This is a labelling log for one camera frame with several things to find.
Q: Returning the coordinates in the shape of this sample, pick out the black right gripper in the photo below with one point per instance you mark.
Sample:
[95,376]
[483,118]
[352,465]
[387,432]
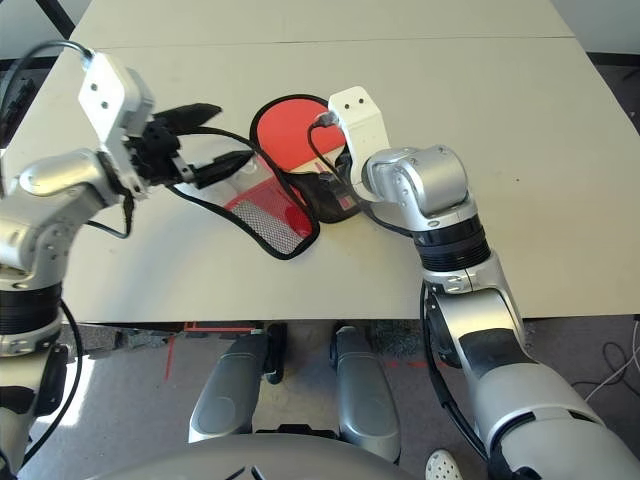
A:
[342,180]

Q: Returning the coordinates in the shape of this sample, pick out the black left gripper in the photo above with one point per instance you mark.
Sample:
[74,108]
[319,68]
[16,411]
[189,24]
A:
[157,155]

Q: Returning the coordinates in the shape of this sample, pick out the red black paddle case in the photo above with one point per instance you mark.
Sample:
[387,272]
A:
[272,227]

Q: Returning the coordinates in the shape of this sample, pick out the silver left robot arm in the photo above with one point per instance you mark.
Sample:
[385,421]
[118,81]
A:
[45,200]

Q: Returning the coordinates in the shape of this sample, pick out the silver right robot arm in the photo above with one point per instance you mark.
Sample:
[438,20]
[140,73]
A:
[430,180]

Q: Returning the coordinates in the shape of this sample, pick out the dark foam floor mat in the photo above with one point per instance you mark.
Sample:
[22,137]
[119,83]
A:
[400,335]

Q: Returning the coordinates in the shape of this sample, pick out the black foam floor mat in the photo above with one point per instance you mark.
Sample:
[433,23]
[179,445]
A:
[15,105]

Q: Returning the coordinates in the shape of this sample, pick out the grey right robot leg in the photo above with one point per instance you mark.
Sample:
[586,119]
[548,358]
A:
[365,390]

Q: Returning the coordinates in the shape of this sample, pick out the grey robot leg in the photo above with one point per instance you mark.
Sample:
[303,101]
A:
[225,385]
[365,390]

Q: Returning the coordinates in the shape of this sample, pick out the grey foam floor mat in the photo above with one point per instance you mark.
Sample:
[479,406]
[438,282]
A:
[125,337]

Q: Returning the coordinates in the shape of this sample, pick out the grey left robot leg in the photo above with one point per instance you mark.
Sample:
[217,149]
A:
[225,385]

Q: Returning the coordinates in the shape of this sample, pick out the grey robot torso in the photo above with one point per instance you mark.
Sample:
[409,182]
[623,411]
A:
[260,457]

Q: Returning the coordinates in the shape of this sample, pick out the white perforated clog shoe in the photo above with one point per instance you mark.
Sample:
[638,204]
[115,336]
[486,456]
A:
[446,466]

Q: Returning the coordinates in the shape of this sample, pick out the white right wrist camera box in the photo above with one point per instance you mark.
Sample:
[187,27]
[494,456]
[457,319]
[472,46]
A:
[362,117]

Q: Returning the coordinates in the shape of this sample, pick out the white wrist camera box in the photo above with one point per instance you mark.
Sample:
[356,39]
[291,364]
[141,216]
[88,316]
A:
[102,90]
[362,117]

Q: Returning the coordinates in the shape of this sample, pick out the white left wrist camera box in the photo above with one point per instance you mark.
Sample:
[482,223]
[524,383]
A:
[102,90]

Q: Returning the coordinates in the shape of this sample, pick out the black metal frame leg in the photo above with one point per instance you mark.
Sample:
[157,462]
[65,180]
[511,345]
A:
[62,12]

